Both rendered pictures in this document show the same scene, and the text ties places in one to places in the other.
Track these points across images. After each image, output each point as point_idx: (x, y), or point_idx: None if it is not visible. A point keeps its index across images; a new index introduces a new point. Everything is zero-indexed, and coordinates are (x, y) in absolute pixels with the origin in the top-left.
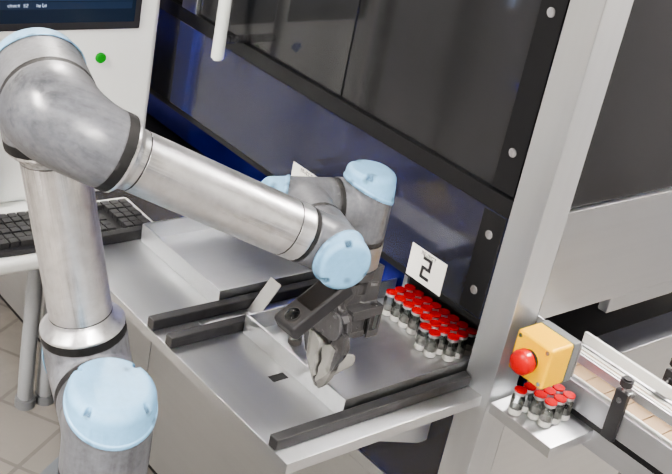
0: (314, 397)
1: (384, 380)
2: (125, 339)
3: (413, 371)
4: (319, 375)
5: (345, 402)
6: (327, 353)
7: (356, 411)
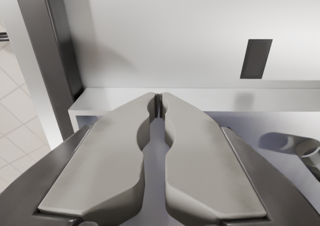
0: (163, 84)
1: (150, 193)
2: None
3: (151, 225)
4: (137, 102)
5: (71, 107)
6: (103, 166)
7: (61, 114)
